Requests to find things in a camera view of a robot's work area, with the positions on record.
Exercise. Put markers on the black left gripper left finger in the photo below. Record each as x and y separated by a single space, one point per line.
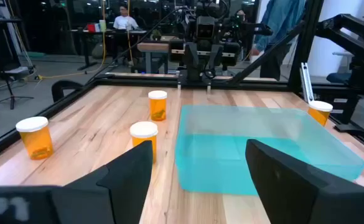
91 199

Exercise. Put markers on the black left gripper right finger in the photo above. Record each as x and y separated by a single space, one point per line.
300 199

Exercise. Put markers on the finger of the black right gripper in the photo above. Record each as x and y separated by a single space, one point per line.
192 62
216 59

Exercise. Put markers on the translucent teal plastic bin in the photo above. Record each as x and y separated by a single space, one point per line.
231 161

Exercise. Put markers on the black background robot arm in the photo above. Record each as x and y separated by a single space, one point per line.
352 40

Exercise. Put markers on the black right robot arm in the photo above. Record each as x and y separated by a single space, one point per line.
250 29

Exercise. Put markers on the wooden top bench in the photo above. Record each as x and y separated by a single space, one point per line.
152 47

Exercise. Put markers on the standing person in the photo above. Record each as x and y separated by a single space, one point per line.
278 21

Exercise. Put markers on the seated person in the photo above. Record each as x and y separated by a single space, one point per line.
125 21

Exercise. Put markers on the pale green cup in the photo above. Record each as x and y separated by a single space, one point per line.
102 25

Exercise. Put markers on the red container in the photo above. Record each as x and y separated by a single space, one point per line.
91 28

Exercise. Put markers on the black office desk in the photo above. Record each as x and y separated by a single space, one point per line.
85 46

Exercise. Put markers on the black chair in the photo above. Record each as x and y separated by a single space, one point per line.
64 85

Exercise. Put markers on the black tripod stand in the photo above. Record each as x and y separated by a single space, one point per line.
11 90

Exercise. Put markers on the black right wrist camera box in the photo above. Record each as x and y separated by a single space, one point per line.
205 29

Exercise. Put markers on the black aluminium table frame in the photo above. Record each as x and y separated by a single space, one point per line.
138 81

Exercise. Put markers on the silver metal bracket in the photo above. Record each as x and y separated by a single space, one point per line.
306 81

